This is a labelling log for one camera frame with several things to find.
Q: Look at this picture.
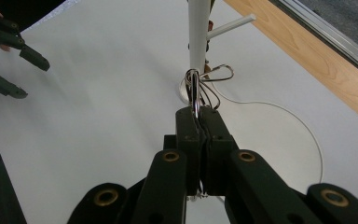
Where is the metal key ring with yellow tag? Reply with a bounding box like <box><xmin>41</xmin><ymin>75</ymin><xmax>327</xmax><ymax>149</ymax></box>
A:
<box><xmin>184</xmin><ymin>63</ymin><xmax>235</xmax><ymax>119</ymax></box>

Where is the white stand with pegs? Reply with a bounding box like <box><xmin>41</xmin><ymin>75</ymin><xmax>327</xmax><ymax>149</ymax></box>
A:
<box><xmin>177</xmin><ymin>0</ymin><xmax>324</xmax><ymax>185</ymax></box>

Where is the aluminium rail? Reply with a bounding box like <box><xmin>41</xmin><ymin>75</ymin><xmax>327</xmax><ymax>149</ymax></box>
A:
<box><xmin>268</xmin><ymin>0</ymin><xmax>358</xmax><ymax>82</ymax></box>

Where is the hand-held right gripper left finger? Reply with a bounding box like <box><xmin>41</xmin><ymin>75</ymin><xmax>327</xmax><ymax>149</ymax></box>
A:
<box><xmin>175</xmin><ymin>105</ymin><xmax>206</xmax><ymax>197</ymax></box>

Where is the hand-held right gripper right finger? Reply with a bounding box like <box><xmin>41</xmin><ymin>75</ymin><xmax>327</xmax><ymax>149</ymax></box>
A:
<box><xmin>200</xmin><ymin>106</ymin><xmax>239</xmax><ymax>197</ymax></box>

